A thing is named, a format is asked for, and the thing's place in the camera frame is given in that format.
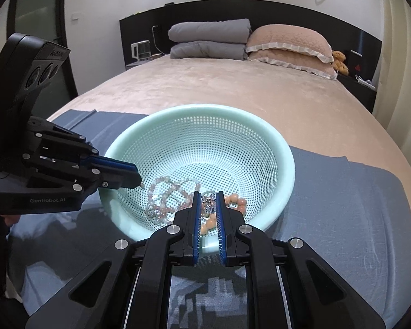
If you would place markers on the frosted glass door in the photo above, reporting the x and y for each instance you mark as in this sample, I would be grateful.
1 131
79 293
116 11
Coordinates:
37 7

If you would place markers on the mint green plastic basket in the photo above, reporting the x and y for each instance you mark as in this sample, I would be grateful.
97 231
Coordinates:
209 137

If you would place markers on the cream curtain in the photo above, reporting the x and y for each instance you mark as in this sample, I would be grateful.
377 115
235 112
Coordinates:
404 58

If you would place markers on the person's left hand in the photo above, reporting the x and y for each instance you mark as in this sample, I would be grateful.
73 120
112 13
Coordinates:
12 219

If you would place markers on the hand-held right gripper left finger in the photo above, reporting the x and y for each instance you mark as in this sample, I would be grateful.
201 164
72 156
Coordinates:
197 228

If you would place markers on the black bedside cabinet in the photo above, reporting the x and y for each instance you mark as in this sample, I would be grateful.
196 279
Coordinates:
358 92

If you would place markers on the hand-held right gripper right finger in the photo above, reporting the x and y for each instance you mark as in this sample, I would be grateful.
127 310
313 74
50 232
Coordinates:
220 229

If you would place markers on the pink pillow with ruffle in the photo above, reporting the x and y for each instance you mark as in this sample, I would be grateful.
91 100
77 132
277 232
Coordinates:
294 62
287 39

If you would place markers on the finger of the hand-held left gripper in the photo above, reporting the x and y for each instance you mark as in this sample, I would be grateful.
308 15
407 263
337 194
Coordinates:
120 178
113 162

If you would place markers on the white bedside device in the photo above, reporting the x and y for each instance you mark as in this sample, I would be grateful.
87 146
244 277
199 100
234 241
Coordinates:
140 51

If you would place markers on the beige bed blanket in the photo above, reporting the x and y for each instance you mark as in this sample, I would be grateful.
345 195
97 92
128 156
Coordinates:
260 89

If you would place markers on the blue cloth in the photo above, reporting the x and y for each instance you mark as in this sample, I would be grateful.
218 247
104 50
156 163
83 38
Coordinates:
328 212

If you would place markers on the grey folded quilt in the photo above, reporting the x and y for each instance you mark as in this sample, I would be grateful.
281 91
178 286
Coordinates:
209 32

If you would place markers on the black headboard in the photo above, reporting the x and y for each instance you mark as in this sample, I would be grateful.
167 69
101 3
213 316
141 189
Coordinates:
209 10

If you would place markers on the white face mask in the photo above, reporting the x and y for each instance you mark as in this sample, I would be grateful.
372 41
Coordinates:
365 80

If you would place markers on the brown teddy bear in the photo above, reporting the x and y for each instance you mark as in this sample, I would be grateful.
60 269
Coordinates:
339 62

